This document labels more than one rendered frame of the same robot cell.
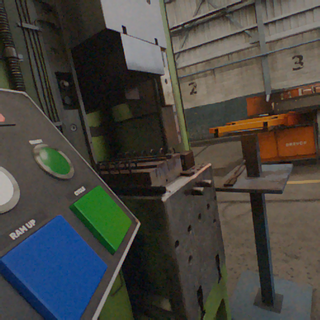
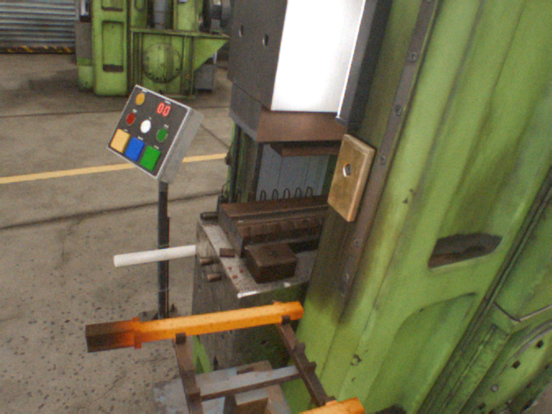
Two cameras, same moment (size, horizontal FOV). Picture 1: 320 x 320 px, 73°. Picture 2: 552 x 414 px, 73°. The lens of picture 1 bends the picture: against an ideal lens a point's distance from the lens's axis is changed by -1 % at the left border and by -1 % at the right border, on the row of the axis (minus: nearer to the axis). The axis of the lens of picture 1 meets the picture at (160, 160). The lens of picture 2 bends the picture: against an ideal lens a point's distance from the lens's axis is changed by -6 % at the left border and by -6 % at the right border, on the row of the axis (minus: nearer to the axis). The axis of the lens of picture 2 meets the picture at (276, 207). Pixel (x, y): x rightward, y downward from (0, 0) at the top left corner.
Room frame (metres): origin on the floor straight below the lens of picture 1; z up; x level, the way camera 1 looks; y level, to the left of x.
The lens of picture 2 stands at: (1.24, -0.87, 1.60)
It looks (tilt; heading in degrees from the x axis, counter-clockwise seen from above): 29 degrees down; 115
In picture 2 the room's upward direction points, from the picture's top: 10 degrees clockwise
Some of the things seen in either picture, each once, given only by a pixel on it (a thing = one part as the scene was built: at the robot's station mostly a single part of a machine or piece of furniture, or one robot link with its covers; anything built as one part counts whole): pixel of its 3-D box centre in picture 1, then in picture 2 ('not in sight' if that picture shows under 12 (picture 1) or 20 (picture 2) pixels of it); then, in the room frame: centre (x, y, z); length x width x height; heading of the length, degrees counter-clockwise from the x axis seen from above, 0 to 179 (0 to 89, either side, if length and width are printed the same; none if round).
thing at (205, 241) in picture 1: (141, 228); (286, 292); (0.87, 0.13, 0.69); 0.56 x 0.38 x 0.45; 56
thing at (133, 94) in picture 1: (101, 100); (322, 140); (0.86, 0.17, 1.24); 0.30 x 0.07 x 0.06; 56
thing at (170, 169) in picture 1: (121, 172); (290, 219); (0.82, 0.16, 0.96); 0.42 x 0.20 x 0.09; 56
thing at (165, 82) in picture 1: (165, 86); (349, 177); (1.04, -0.09, 1.27); 0.09 x 0.02 x 0.17; 146
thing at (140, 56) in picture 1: (99, 75); (311, 112); (0.82, 0.16, 1.32); 0.42 x 0.20 x 0.10; 56
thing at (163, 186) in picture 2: not in sight; (162, 240); (0.20, 0.23, 0.54); 0.04 x 0.04 x 1.08; 56
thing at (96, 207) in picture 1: (102, 217); (151, 158); (0.27, 0.09, 1.01); 0.07 x 0.05 x 0.07; 171
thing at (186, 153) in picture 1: (177, 160); (271, 262); (0.88, -0.07, 0.95); 0.12 x 0.08 x 0.06; 56
